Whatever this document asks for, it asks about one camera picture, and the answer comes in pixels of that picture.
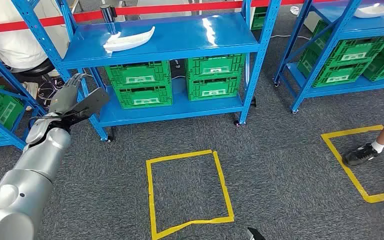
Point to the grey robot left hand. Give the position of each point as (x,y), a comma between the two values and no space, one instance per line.
(64,99)

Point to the white curved plastic part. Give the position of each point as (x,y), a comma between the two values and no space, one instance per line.
(129,41)
(371,12)

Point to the black stool chrome base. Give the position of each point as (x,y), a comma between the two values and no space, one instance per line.
(34,69)

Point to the person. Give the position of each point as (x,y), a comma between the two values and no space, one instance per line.
(13,43)

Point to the red barrier belt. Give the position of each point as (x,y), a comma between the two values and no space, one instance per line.
(89,15)

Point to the yellow floor tape square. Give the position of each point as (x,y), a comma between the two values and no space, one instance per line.
(150,198)
(344,127)

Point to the black shoe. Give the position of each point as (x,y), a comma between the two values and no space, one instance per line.
(359,155)

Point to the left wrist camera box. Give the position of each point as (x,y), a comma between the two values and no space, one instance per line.
(92,99)

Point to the chrome barrier post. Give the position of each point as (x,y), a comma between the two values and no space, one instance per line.
(107,13)

